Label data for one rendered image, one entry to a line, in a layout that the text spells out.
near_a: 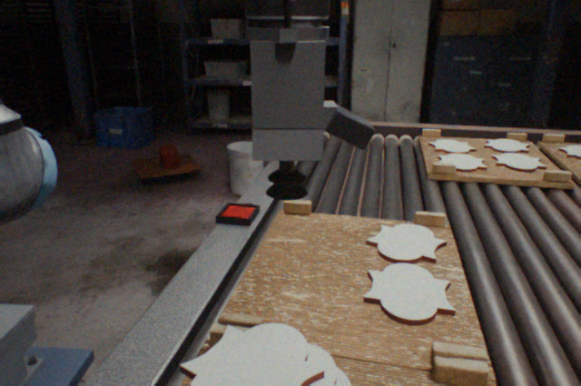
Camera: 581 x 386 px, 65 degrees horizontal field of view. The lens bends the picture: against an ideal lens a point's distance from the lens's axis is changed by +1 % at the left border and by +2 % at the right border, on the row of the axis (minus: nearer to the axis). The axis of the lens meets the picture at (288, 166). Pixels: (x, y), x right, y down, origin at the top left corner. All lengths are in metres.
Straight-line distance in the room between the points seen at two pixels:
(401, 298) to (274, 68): 0.42
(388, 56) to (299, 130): 4.91
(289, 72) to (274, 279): 0.42
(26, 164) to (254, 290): 0.36
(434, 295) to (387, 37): 4.68
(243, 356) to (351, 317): 0.21
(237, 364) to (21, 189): 0.35
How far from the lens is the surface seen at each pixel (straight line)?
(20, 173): 0.66
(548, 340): 0.74
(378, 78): 5.31
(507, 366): 0.68
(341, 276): 0.75
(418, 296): 0.70
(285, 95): 0.39
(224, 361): 0.50
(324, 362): 0.51
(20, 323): 0.70
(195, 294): 0.75
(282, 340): 0.52
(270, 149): 0.40
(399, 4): 5.29
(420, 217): 0.93
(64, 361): 0.76
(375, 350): 0.62
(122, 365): 0.65
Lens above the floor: 1.33
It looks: 18 degrees down
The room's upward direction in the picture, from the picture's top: straight up
